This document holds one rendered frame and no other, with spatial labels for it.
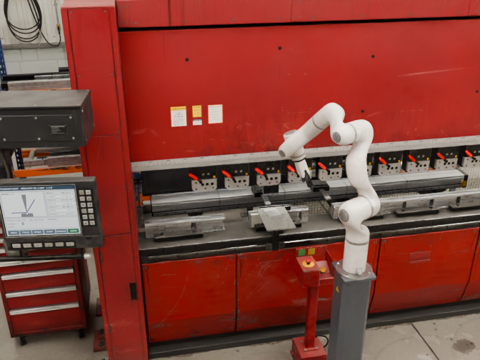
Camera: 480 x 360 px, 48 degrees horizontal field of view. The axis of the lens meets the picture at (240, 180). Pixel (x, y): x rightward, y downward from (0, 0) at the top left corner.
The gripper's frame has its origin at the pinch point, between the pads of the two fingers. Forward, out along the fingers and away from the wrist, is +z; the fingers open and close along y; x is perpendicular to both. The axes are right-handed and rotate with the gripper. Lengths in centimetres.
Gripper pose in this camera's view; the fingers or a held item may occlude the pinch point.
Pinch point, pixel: (307, 182)
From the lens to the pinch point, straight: 311.4
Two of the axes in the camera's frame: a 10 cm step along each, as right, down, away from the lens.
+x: 9.2, -4.0, 0.8
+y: 2.2, 3.1, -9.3
